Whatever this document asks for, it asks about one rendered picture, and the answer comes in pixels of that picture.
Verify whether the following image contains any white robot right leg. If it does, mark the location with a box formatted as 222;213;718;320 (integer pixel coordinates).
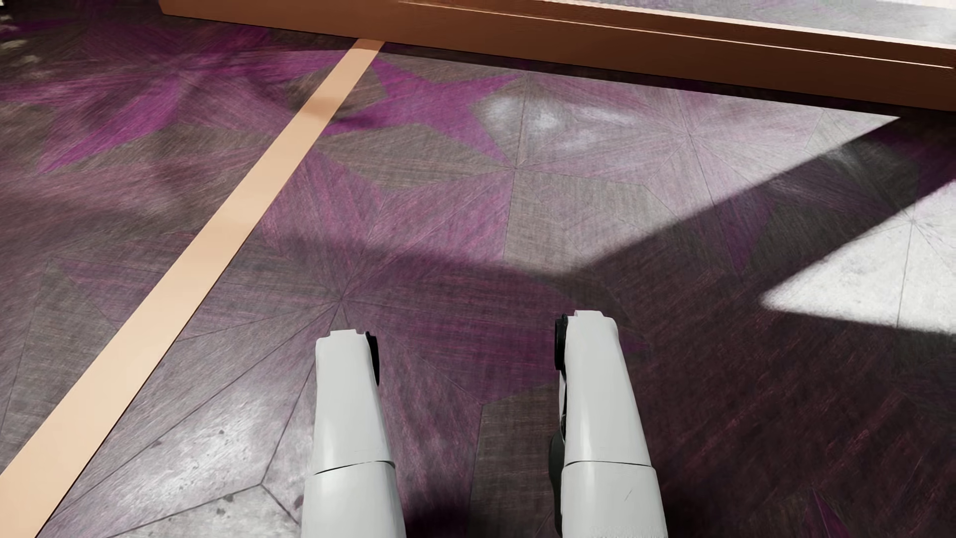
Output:
549;311;669;538

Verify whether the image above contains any white robot leg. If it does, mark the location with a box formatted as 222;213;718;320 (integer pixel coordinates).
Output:
549;311;669;538
299;329;408;538

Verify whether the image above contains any white robot left leg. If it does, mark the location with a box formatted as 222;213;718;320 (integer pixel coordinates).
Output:
299;329;408;538

